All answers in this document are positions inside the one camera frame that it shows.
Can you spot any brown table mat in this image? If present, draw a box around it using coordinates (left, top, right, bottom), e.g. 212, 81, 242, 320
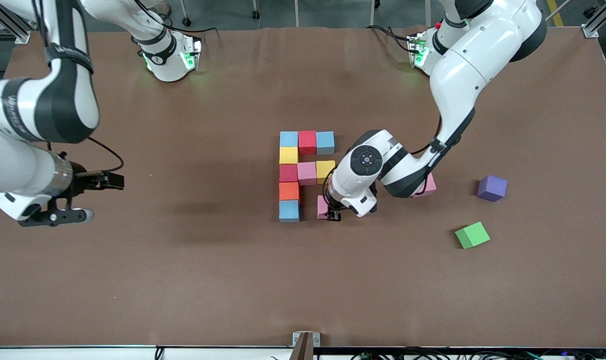
0, 26, 606, 349

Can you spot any green foam cube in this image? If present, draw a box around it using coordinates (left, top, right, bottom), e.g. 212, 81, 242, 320
455, 221, 491, 250

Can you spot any purple foam cube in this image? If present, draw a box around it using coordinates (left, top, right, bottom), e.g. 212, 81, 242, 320
477, 174, 508, 203

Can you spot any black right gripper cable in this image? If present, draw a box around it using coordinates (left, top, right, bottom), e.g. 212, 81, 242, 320
47, 135, 125, 174

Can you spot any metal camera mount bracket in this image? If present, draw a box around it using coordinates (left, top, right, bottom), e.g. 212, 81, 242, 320
289, 331, 321, 360

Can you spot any aluminium frame post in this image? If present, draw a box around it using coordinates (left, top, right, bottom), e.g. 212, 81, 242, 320
581, 0, 606, 39
0, 0, 32, 45

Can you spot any black right arm base cable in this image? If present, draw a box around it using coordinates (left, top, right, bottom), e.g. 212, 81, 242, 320
133, 0, 218, 37

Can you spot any black arm base cable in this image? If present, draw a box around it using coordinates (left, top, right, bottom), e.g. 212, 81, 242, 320
133, 0, 218, 37
366, 24, 414, 53

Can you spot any black left arm base cable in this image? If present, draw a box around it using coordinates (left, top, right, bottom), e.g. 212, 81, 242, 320
366, 24, 414, 53

